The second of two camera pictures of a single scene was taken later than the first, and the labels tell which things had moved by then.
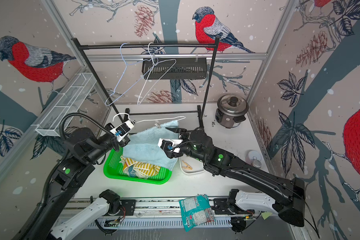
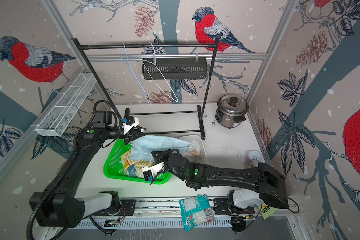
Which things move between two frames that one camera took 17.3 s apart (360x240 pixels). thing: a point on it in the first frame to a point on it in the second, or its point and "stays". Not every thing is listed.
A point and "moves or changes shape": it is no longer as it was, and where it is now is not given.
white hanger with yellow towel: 138,103 moves or changes shape
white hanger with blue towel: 149,119 to 151,155
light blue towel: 144,143 moves or changes shape
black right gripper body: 188,148 to 168,157
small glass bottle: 256,163 stays
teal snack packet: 196,210 stays
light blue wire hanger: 119,82 to 128,66
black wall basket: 174,68 stays
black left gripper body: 122,144 to 128,136
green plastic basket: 113,167 stays
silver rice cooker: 231,109 stays
